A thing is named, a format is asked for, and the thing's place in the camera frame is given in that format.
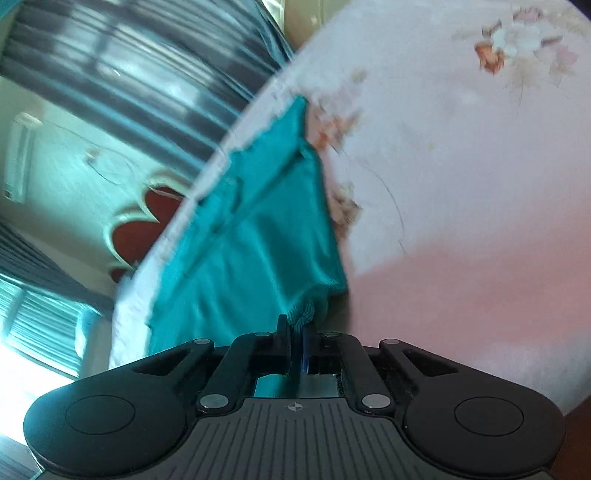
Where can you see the bed with floral pink sheet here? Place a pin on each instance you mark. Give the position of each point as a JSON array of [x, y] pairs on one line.
[[461, 184]]

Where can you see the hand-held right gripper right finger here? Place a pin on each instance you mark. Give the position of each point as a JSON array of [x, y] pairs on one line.
[[308, 350]]

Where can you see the red scalloped headboard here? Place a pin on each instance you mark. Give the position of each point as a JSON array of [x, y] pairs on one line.
[[143, 221]]

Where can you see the teal long-sleeve sweatshirt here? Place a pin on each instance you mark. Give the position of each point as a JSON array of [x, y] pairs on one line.
[[258, 240]]

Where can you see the blue-grey side curtain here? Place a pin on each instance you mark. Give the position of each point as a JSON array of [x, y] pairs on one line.
[[41, 300]]

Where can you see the blue-grey window curtain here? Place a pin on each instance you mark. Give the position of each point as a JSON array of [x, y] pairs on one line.
[[138, 69]]

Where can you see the white wall charger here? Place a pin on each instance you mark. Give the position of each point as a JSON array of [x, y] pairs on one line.
[[93, 156]]

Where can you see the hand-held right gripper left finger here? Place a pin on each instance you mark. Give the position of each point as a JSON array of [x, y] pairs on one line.
[[282, 334]]

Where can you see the white air conditioner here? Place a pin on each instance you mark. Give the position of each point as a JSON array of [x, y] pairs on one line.
[[18, 157]]

